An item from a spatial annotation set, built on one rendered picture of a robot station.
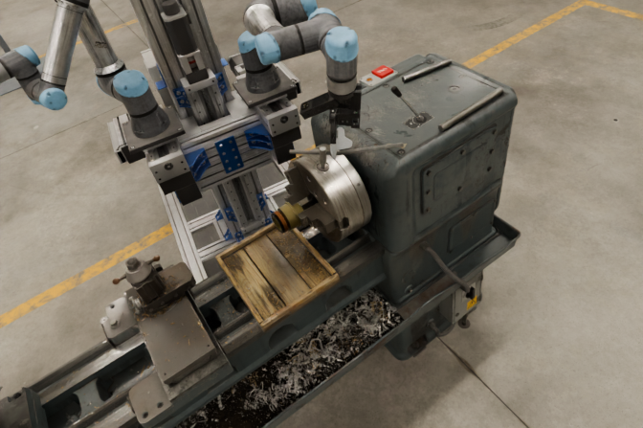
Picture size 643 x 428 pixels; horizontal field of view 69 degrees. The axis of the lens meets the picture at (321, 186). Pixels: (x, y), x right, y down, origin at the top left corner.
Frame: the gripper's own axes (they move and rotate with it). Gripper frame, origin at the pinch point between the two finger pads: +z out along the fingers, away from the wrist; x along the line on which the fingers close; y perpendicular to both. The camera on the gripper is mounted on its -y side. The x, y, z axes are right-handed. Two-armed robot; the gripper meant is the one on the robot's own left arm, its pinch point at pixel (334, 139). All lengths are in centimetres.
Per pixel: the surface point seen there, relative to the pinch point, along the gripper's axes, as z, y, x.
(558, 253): 129, 118, 41
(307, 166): 12.7, -8.4, -0.1
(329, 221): 22.9, -0.7, -13.6
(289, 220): 25.3, -13.7, -12.5
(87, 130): 198, -235, 179
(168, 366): 36, -44, -57
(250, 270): 48, -29, -20
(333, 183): 13.8, 0.0, -5.5
